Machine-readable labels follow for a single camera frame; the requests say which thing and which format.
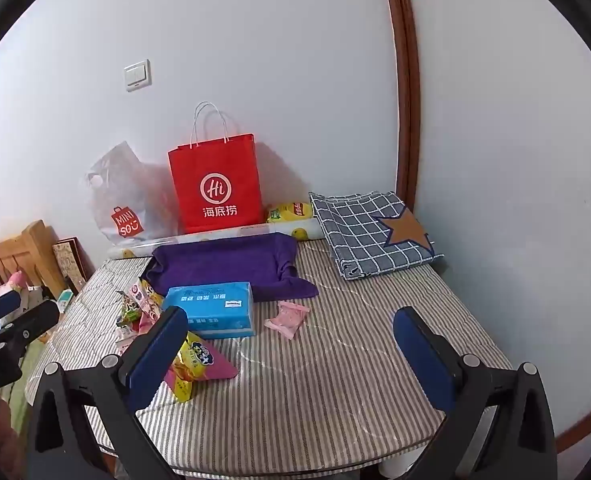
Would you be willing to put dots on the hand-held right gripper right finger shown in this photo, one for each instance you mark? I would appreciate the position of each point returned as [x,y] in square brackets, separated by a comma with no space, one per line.
[423,355]

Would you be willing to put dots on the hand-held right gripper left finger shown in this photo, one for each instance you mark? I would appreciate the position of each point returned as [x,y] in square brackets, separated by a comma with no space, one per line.
[158,355]

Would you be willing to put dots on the yellow pink chip bag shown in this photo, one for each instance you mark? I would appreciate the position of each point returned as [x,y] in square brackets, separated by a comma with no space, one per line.
[203,360]

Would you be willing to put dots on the blue tissue pack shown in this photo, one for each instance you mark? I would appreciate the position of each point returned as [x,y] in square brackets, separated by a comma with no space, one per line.
[210,305]

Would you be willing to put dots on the purple cloth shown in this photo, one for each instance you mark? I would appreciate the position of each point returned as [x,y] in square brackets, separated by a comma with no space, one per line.
[215,262]

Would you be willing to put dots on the pink plush toy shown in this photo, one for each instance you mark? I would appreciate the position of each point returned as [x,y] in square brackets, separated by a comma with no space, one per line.
[16,280]

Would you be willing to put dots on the pink strawberry snack packet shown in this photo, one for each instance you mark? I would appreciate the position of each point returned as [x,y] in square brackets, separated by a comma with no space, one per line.
[125,344]

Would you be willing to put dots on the green blanket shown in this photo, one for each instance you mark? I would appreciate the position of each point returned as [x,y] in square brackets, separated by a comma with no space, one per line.
[25,375]

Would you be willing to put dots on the green snack packet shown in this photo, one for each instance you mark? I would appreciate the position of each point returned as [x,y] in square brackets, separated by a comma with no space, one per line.
[128,317]

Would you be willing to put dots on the teal white box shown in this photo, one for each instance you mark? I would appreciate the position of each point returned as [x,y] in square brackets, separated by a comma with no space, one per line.
[66,301]

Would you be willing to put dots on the pink cartoon snack packet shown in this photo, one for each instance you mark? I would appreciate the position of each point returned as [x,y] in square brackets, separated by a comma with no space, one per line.
[145,297]

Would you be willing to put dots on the wooden headboard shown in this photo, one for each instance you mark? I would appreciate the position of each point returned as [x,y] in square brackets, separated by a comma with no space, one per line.
[30,250]

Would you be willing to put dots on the doodle cover notebook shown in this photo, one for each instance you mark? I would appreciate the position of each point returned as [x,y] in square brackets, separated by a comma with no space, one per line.
[70,265]

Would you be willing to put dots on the grey striped mattress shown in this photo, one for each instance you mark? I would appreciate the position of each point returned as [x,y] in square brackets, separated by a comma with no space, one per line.
[325,385]

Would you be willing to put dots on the pink floral snack packet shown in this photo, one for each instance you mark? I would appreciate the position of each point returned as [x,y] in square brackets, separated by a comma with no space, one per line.
[288,319]

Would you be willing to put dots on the grey checked cloth with star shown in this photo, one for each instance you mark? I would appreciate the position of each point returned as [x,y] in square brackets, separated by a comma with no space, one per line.
[360,230]

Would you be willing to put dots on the white plastic shopping bag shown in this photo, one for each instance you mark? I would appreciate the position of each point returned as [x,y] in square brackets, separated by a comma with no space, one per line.
[125,195]

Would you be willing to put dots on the rolled lemon print sheet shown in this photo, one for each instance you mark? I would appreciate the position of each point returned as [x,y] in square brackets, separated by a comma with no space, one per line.
[300,232]

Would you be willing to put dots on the red paper bag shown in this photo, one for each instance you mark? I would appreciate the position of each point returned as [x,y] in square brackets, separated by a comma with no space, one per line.
[215,180]

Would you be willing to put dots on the yellow tea packet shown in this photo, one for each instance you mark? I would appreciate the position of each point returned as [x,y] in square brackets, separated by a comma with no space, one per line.
[288,212]

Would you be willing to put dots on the brown wooden door frame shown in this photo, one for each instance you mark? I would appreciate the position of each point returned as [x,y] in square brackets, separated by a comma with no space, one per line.
[406,85]

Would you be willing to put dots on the white wall switch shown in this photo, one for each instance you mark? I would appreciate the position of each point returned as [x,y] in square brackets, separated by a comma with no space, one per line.
[137,75]

